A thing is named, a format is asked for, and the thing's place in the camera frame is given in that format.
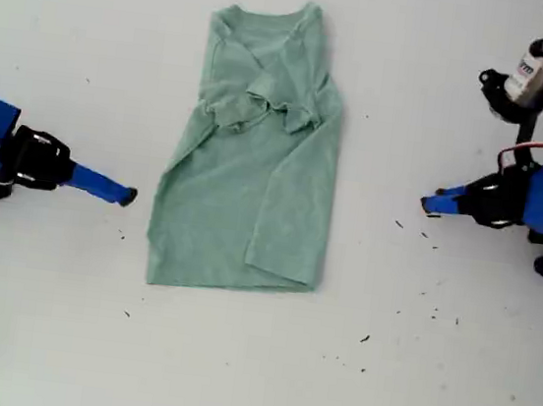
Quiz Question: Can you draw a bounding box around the green t-shirt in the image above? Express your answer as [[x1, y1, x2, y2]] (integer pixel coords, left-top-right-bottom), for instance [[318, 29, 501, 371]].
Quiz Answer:
[[141, 0, 360, 307]]

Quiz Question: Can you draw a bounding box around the silver camera box with label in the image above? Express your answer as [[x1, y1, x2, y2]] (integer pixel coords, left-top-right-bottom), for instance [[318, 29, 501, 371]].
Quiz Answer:
[[504, 32, 543, 107]]

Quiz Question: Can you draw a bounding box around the black camera stalk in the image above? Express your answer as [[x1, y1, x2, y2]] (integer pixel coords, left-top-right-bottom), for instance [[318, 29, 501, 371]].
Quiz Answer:
[[466, 66, 543, 172]]

